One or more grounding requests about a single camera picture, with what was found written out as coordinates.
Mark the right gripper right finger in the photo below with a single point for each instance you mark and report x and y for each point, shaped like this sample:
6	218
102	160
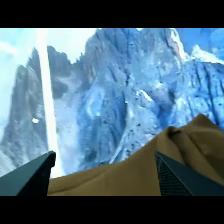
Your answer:
180	181

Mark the brown garment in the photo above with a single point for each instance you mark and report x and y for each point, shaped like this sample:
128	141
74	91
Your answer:
126	173

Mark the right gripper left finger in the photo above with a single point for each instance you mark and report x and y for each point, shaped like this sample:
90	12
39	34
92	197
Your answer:
26	180

